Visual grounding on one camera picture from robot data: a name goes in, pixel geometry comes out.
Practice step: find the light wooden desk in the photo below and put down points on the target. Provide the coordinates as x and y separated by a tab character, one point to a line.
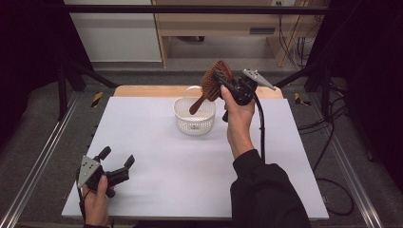
218	22

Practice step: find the black metal stand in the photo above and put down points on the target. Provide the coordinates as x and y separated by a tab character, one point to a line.
62	91
324	88

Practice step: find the yellow black tape marker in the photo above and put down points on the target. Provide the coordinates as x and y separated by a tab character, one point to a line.
298	99
97	99

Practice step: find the person's left hand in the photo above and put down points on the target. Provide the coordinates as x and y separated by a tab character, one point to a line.
95	205

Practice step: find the person's right hand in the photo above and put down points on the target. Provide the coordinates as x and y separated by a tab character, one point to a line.
239	126

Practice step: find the wooden table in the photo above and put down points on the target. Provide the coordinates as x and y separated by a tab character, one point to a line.
152	91

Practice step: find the aluminium floor rail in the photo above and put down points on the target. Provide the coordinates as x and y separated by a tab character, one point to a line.
38	161
351	177

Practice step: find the brown wooden hairbrush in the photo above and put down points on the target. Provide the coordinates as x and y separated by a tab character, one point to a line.
212	85

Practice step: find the white cabinet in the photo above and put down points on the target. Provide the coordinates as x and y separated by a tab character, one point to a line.
117	38

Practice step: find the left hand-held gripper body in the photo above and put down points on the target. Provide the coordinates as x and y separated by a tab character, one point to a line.
117	176

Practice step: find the white table cover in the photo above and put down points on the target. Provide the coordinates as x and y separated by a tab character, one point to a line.
164	164

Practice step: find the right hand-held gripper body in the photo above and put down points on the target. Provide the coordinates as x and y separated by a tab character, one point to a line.
244	91

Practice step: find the black horizontal frame bar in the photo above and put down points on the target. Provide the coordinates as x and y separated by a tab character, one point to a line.
190	9

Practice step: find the black curtain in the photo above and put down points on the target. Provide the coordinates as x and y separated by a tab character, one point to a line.
28	47
370	63

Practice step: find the white perforated plastic basket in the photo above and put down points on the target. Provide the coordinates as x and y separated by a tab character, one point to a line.
195	123

